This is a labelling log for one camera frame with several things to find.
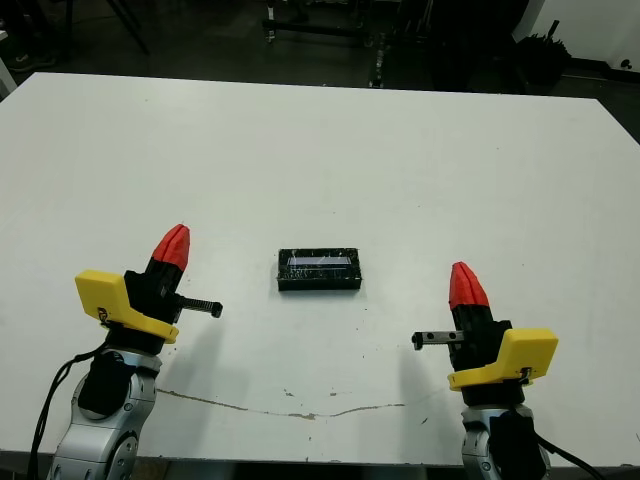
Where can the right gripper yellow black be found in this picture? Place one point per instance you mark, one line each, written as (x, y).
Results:
(525, 355)

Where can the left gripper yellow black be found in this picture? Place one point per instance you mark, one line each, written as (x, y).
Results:
(100, 295)

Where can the glossy black box lid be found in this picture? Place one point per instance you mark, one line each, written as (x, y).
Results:
(320, 272)

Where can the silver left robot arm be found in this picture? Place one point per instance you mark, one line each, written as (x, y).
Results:
(95, 440)

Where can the slanted black stand leg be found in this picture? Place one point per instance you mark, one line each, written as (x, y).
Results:
(130, 27)

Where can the white furniture piece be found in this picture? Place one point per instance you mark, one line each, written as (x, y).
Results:
(6, 70)

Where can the black bag on floor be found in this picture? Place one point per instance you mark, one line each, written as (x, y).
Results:
(544, 55)

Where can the small black floor object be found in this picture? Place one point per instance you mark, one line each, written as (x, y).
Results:
(625, 64)

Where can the black metal cart frame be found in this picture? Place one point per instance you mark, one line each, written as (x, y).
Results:
(320, 25)

